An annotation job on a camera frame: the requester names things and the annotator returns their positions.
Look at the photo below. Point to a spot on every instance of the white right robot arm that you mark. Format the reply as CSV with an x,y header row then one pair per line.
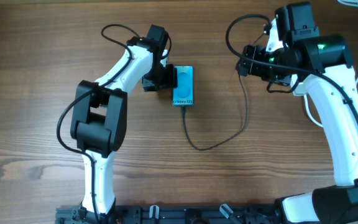
x,y
320,67

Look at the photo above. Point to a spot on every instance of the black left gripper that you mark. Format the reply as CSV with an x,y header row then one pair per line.
x,y
170,81

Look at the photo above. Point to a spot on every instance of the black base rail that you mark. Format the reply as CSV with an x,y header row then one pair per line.
x,y
259,213

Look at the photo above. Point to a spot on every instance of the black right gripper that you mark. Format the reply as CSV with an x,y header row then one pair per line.
x,y
253,68

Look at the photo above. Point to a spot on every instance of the blue screen smartphone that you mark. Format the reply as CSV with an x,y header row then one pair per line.
x,y
183,94

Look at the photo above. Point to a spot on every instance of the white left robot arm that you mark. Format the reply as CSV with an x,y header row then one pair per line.
x,y
99,120

